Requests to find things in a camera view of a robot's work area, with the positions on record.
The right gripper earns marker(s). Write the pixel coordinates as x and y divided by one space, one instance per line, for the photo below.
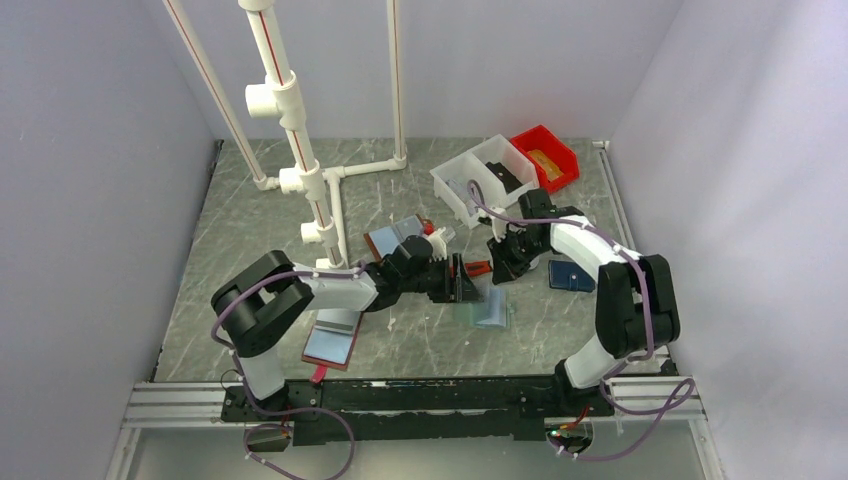
503 271

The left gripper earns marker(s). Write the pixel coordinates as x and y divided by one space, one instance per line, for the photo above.
460 288

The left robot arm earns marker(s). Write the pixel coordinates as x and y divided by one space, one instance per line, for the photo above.
256 308

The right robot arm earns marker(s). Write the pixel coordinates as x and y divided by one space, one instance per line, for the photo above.
635 306

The navy blue card holder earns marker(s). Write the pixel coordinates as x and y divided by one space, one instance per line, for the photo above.
567 275

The brown card holder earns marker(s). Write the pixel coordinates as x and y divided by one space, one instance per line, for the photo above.
384 240

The red card holder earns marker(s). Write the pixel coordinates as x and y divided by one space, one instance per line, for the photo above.
331 341

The grey parts in bin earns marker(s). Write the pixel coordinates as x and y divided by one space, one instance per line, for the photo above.
469 194

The black part in bin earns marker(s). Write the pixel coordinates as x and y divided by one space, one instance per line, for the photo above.
509 181

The white divided bin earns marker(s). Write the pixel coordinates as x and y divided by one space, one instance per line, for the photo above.
470 165

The yellow item in red bin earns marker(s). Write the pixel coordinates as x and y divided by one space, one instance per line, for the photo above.
550 168

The red plastic bin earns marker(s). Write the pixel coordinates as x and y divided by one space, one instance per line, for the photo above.
540 137

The red handled adjustable wrench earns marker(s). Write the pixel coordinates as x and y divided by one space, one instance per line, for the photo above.
478 268

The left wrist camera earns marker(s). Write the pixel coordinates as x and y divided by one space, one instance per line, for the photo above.
439 239

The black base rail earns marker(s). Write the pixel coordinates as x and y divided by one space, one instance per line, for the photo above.
522 407

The white pvc pipe frame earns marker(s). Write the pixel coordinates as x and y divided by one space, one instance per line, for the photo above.
279 97

